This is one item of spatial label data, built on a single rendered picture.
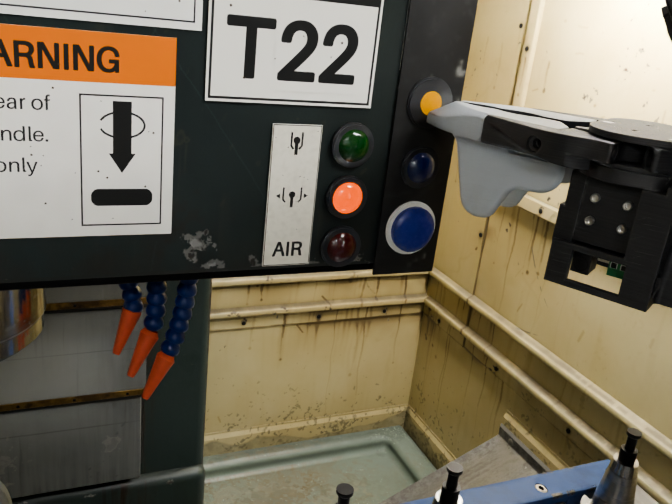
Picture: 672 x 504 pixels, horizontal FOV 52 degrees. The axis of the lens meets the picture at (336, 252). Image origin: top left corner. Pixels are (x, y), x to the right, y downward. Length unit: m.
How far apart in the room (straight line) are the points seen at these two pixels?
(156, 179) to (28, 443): 0.89
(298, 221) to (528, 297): 1.11
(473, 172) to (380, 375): 1.51
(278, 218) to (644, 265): 0.20
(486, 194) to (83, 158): 0.22
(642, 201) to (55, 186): 0.29
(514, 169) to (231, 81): 0.16
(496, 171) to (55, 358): 0.88
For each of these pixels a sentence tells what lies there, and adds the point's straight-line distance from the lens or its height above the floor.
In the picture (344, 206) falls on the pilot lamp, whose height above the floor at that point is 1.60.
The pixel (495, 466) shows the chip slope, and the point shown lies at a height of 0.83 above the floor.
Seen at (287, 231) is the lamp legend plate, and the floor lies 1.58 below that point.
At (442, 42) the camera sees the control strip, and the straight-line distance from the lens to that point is 0.43.
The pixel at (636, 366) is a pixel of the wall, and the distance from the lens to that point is 1.30.
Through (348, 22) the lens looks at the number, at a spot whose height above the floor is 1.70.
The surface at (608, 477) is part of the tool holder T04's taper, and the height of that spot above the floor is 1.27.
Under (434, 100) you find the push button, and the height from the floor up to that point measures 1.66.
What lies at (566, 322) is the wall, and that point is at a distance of 1.41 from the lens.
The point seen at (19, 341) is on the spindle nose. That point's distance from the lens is 0.59.
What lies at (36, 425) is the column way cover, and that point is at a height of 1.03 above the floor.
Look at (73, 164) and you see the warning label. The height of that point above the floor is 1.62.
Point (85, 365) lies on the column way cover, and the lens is 1.16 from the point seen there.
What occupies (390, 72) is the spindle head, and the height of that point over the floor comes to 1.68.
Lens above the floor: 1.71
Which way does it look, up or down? 20 degrees down
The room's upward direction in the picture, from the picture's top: 7 degrees clockwise
